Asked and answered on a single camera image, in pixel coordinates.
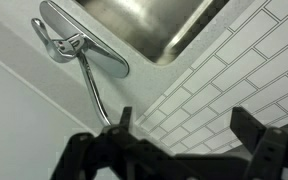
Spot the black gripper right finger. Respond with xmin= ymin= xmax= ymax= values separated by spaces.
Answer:
xmin=230 ymin=106 xmax=288 ymax=180

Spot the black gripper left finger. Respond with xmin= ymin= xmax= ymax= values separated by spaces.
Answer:
xmin=100 ymin=106 xmax=142 ymax=151

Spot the white brick-pattern tile sheet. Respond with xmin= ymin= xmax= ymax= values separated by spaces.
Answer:
xmin=134 ymin=0 xmax=288 ymax=155

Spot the stainless steel sink basin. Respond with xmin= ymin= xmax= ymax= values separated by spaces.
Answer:
xmin=73 ymin=0 xmax=232 ymax=66

